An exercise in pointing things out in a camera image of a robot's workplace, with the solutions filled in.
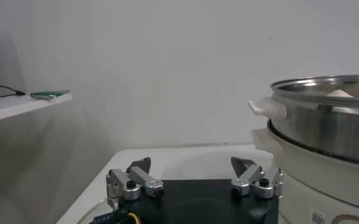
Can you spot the white side table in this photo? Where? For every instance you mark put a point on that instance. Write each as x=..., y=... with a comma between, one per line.
x=14, y=108

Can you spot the white electric cooker base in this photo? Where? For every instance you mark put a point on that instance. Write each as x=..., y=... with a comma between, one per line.
x=307, y=182

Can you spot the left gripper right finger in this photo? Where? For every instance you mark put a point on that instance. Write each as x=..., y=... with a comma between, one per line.
x=249, y=179

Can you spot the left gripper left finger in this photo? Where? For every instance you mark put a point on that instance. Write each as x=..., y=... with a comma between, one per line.
x=136, y=179

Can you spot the stainless steel steamer basket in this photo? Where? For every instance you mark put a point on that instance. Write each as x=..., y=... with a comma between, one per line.
x=319, y=131

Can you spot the green flat device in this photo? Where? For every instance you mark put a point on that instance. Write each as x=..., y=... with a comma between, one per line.
x=48, y=94

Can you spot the white steamed baozi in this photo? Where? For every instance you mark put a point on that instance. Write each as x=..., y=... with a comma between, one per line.
x=339, y=93

